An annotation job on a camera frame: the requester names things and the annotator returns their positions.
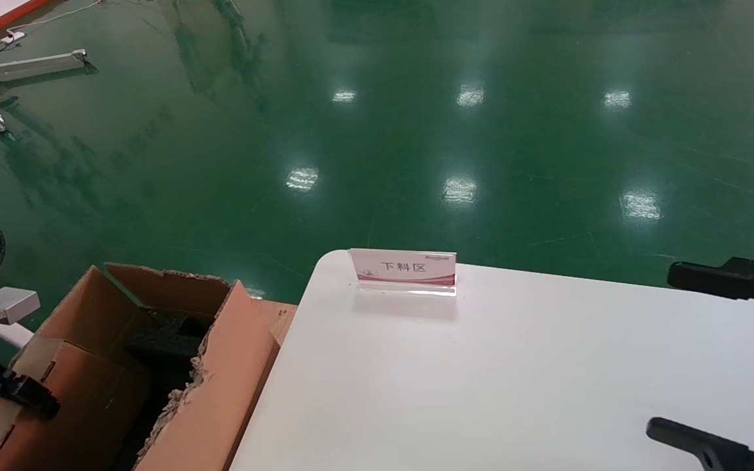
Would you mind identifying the white metal tube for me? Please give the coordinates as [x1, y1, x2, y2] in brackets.
[0, 318, 35, 349]

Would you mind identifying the long grey metal base bar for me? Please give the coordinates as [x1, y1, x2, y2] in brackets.
[0, 49, 90, 76]

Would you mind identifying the thin white cable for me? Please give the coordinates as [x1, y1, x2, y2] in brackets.
[7, 0, 106, 37]

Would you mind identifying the acrylic sign holder with label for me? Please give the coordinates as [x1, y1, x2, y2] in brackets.
[349, 249, 458, 298]

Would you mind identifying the black foam block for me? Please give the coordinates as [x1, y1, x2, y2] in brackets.
[128, 312, 215, 360]

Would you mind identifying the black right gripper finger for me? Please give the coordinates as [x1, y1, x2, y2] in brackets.
[645, 417, 754, 471]
[667, 256, 754, 328]

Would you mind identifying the small cardboard box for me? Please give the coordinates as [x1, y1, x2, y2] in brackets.
[0, 335, 152, 471]

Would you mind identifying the large cardboard box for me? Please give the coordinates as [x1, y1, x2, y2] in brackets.
[0, 263, 281, 471]

